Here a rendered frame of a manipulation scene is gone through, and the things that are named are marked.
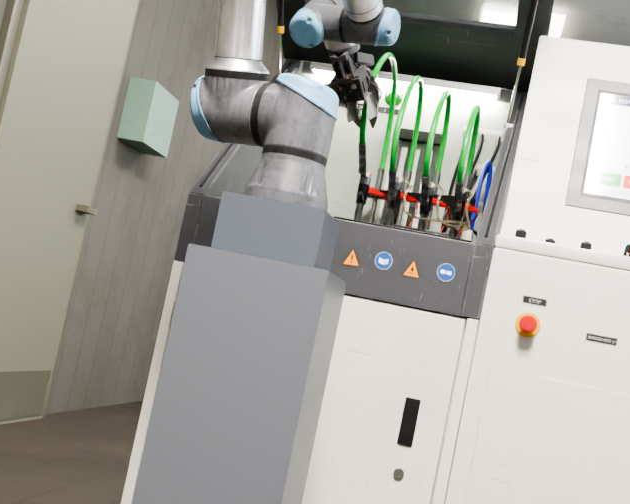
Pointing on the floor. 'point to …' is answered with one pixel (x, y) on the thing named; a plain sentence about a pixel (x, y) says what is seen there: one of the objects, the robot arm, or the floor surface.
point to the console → (560, 321)
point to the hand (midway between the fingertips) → (367, 121)
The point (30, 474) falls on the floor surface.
